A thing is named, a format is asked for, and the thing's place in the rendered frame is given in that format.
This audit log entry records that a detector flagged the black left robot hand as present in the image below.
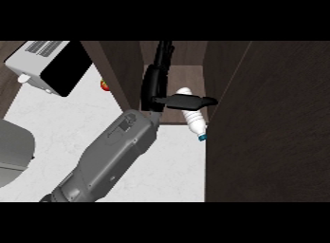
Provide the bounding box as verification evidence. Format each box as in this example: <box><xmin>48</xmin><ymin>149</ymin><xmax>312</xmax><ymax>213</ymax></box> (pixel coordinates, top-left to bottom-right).
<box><xmin>140</xmin><ymin>40</ymin><xmax>219</xmax><ymax>113</ymax></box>

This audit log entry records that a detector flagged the clear plastic water bottle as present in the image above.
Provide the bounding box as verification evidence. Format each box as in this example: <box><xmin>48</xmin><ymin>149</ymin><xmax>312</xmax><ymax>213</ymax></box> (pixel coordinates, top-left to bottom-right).
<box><xmin>173</xmin><ymin>86</ymin><xmax>209</xmax><ymax>142</ymax></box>

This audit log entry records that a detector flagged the dark wooden cabinet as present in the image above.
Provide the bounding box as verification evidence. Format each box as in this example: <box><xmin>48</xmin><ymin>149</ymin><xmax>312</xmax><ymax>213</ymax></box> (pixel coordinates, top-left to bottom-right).
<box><xmin>79</xmin><ymin>40</ymin><xmax>255</xmax><ymax>128</ymax></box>

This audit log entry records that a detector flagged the dark wooden cabinet door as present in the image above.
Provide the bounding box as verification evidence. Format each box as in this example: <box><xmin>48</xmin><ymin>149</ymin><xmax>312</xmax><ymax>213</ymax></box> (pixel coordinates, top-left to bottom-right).
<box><xmin>203</xmin><ymin>40</ymin><xmax>330</xmax><ymax>203</ymax></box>

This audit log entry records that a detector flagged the white appliance with black door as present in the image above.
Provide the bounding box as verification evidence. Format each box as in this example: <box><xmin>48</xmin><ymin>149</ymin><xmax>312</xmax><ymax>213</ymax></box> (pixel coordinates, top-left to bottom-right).
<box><xmin>4</xmin><ymin>40</ymin><xmax>95</xmax><ymax>98</ymax></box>

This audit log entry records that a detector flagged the grey rounded appliance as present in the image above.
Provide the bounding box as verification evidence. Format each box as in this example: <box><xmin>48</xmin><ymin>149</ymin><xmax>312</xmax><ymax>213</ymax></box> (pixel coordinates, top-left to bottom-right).
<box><xmin>0</xmin><ymin>111</ymin><xmax>36</xmax><ymax>192</ymax></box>

